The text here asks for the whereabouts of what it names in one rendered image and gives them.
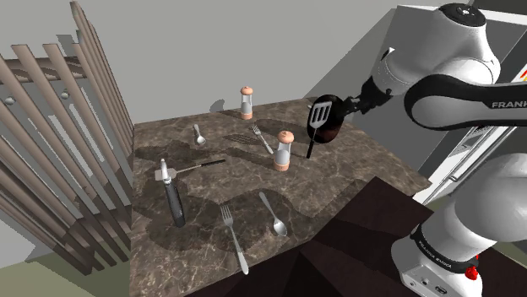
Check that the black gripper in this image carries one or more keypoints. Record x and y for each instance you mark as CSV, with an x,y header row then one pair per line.
x,y
374,98

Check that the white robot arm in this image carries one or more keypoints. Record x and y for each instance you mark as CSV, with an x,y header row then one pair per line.
x,y
461,61

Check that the dark brown round bowl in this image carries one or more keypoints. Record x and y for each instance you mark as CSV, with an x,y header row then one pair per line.
x,y
336,123

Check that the wooden top grinder shaker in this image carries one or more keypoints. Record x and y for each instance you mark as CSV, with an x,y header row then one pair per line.
x,y
246,105
283,154

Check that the silver fork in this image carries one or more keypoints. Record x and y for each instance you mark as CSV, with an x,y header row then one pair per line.
x,y
234,238
263,140

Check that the dark robot stand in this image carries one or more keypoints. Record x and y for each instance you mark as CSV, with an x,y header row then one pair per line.
x,y
362,246

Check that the silver spoon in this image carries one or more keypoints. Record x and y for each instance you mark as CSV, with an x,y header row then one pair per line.
x,y
200,139
279,226

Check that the wooden slatted chair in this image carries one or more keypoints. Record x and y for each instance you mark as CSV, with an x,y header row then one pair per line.
x,y
61,164

